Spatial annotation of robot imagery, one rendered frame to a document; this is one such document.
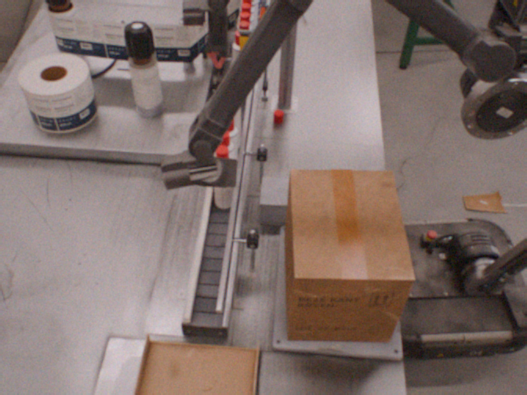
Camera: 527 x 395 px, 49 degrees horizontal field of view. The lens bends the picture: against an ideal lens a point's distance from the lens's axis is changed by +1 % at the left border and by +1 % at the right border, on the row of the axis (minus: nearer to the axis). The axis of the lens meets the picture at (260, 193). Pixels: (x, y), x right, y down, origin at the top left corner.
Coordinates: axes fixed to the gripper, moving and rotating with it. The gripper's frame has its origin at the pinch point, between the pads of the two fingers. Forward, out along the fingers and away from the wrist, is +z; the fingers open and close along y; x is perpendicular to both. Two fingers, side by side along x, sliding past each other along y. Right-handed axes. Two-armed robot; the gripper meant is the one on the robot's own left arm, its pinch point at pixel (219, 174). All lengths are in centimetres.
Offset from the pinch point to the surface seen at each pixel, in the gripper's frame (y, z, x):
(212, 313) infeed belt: -1.0, -3.2, 33.1
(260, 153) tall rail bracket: -9.0, 18.6, -7.6
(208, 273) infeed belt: 1.5, 3.5, 24.6
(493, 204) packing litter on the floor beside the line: -116, 140, -1
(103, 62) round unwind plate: 48, 54, -39
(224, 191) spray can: -0.5, 11.0, 3.8
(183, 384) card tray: 3.9, -9.8, 47.9
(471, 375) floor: -91, 85, 66
